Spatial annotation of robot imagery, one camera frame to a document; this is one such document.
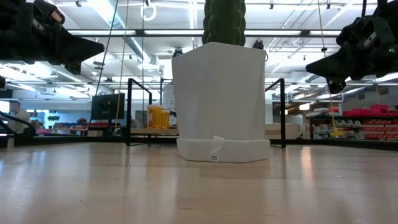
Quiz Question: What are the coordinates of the black monitor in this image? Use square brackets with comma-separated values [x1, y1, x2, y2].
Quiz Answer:
[90, 92, 126, 121]

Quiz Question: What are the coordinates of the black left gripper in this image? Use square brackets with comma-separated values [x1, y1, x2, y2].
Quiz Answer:
[0, 0, 106, 76]

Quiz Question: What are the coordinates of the white hexagonal plant pot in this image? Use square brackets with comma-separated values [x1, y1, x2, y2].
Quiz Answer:
[171, 42, 271, 164]

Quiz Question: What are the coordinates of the green cactus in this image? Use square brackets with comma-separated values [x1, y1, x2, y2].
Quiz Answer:
[201, 0, 247, 47]

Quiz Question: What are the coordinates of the beige box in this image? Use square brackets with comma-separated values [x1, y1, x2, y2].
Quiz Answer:
[264, 123, 301, 140]

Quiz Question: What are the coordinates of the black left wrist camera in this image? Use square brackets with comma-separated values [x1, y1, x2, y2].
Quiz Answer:
[32, 0, 66, 27]

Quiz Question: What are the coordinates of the shelf with red bins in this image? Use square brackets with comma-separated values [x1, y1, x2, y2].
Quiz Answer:
[306, 104, 398, 141]

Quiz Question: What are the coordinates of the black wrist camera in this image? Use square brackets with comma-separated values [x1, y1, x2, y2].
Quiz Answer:
[354, 17, 396, 52]
[32, 0, 66, 27]

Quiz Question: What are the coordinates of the person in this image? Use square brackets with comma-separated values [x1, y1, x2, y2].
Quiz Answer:
[8, 101, 32, 134]

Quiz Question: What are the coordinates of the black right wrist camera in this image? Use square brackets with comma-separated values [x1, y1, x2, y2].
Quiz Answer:
[354, 17, 396, 52]

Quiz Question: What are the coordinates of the black hanging cable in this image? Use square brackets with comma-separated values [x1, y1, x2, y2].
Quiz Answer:
[92, 0, 119, 98]

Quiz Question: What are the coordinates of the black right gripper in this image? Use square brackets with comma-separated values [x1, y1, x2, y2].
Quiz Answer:
[305, 15, 398, 95]

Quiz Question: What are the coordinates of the black bar with light strips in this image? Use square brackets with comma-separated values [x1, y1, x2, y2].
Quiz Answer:
[67, 29, 343, 37]

